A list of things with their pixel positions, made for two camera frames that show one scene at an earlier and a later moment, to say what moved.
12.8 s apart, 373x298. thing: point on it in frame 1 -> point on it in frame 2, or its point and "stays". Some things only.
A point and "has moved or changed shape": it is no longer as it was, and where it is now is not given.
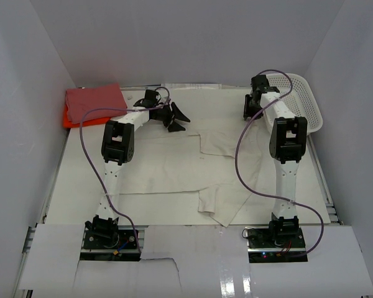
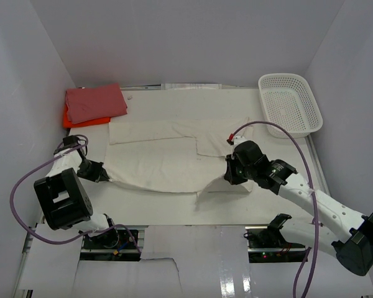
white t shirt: (222, 163) has moved or changed shape
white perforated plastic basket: (298, 96) stays
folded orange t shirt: (66, 123) stays
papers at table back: (192, 86) stays
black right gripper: (248, 112) -> (231, 160)
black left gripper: (177, 114) -> (99, 174)
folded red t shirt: (81, 100) stays
